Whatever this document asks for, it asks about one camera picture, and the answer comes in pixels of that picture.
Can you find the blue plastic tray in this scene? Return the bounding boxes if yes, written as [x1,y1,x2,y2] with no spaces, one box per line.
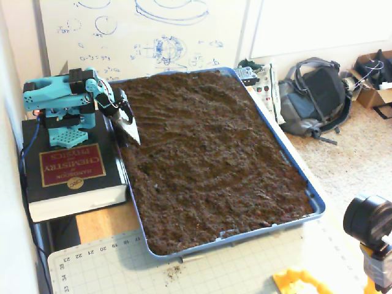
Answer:
[97,66,326,262]

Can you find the gray backpack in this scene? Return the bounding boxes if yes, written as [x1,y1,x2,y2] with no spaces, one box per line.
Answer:
[277,57,353,145]

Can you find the gray taped yellow stand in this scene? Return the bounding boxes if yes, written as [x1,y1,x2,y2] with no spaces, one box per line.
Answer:
[360,235,392,293]

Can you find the black teal gripper body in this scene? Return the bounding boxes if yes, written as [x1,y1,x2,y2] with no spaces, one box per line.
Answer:
[102,86,131,119]

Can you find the white printed soil bag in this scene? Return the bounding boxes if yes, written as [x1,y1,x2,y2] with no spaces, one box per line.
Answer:
[237,59,285,125]

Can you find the whiteboard with blue drawings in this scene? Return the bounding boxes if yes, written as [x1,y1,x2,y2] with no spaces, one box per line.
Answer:
[33,0,264,83]

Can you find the foil covered scoop gripper finger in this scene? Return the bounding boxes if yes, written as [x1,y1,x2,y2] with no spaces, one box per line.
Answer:
[110,108,141,146]

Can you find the brown soil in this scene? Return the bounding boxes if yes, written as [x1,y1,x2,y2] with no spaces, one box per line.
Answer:
[108,69,315,257]

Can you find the black chemistry physics handbook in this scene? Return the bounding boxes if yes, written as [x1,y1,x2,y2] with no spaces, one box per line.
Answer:
[21,110,129,224]

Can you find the gray gridded cutting mat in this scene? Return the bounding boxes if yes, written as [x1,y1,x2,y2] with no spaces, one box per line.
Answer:
[47,220,368,294]

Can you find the blue cable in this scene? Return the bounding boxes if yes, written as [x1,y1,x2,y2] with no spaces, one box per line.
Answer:
[18,115,42,178]

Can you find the yellow plastic part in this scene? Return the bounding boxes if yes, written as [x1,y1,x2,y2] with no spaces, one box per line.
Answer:
[272,266,334,294]

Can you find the cardboard box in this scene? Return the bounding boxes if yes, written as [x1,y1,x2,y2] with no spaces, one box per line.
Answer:
[347,50,392,110]

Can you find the spilled soil crumbs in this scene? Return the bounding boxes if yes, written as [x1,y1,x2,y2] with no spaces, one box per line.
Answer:
[164,265,182,280]

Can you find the black cable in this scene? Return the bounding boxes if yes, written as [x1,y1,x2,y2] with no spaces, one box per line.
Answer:
[18,171,53,294]

